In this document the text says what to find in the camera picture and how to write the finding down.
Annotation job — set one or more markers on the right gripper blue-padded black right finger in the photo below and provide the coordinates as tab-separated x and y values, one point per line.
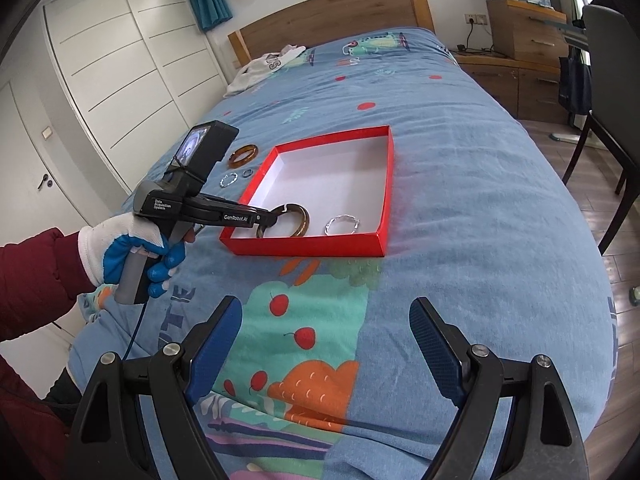
542	438

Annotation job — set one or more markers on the white wardrobe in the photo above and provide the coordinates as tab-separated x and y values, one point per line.
139	73

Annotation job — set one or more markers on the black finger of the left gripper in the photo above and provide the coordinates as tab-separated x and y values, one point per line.
267	219

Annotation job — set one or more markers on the twisted silver hoop earring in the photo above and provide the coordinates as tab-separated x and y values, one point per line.
343	224

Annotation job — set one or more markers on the amber resin bangle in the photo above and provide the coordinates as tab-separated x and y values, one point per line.
243	156

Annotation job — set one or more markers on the blue patterned bedspread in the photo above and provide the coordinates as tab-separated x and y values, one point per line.
325	380

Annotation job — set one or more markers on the dark red sleeved forearm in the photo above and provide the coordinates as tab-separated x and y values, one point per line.
40	281

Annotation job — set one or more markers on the white garment on bed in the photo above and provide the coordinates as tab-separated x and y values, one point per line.
260	69

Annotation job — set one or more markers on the white blue gloved hand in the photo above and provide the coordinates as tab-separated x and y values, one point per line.
103	250

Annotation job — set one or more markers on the wooden headboard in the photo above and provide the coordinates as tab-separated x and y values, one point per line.
313	22

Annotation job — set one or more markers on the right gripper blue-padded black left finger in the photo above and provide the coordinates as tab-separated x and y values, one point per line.
109	439

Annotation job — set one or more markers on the wooden drawer chest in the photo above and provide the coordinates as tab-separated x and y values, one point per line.
522	69

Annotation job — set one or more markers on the black chair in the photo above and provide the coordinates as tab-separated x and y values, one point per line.
614	115

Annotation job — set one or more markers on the wall power socket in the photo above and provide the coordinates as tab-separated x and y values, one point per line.
476	19

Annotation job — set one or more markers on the red white shallow box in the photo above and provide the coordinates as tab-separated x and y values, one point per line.
347	172

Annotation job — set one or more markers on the dark tortoiseshell bangle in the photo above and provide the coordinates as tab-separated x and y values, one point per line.
288	219

